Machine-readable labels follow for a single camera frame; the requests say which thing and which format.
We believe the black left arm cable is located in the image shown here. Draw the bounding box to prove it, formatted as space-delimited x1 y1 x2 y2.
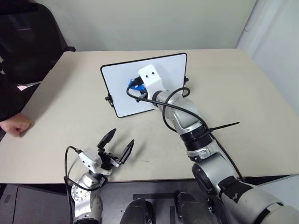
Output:
64 146 83 224

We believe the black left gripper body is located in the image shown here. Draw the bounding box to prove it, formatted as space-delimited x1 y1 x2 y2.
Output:
97 147 121 170

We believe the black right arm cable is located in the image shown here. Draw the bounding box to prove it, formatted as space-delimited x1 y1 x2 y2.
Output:
126 85 245 181

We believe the blue whiteboard eraser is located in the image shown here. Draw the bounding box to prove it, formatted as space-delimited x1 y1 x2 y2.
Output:
127 78 146 93

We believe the dark grey box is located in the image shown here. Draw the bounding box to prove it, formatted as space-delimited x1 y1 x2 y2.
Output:
0 183 73 224

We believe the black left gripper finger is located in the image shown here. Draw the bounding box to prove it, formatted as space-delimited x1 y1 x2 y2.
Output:
118 139 135 165
96 128 117 148

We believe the black zip tie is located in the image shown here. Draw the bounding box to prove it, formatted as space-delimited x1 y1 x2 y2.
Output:
207 121 241 135

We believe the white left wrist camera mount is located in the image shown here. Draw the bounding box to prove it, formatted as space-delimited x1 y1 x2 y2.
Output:
78 150 113 176

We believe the dark rounded shape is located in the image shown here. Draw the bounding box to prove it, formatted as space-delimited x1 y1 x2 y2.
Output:
174 191 211 224
122 197 154 224

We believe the black office chair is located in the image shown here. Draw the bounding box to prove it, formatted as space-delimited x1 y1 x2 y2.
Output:
0 0 77 85

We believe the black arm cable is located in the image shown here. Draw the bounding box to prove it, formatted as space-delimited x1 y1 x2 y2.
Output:
126 85 245 181
64 146 83 224

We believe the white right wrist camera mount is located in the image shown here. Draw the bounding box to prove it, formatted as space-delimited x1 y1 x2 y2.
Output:
138 65 165 100

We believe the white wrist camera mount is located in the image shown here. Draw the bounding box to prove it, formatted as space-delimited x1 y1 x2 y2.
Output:
138 65 165 100
78 150 113 176

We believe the person's bare hand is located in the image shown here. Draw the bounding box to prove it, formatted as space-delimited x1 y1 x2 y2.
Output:
0 112 32 138

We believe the pink and white paper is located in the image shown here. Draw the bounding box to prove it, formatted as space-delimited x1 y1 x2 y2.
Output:
16 81 42 91

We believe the black-framed whiteboard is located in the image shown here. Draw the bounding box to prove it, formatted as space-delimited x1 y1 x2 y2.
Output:
100 53 191 119

